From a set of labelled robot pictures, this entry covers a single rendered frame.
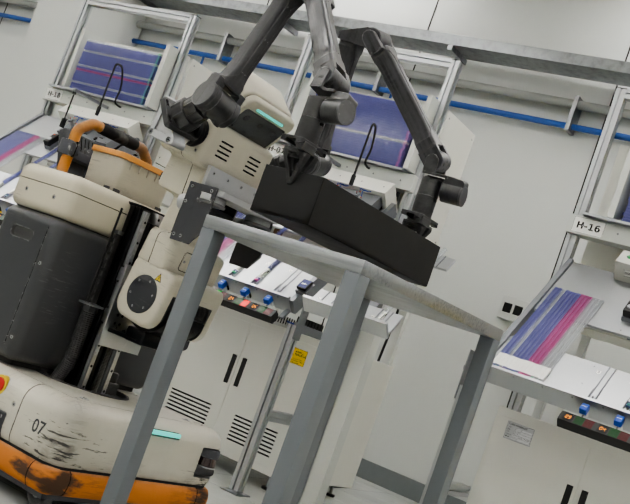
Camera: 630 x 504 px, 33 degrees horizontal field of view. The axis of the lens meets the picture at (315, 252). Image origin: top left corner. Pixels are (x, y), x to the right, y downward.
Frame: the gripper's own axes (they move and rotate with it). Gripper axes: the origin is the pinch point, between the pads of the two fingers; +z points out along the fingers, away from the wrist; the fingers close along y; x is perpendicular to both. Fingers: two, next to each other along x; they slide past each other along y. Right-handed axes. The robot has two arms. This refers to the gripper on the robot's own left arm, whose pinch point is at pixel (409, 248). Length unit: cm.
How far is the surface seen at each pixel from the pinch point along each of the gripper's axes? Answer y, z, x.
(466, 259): 262, -37, 126
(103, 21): 202, -122, 408
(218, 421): 97, 75, 119
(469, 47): 238, -148, 153
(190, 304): -62, 33, 11
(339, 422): 80, 56, 54
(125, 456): -64, 69, 12
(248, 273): 72, 16, 109
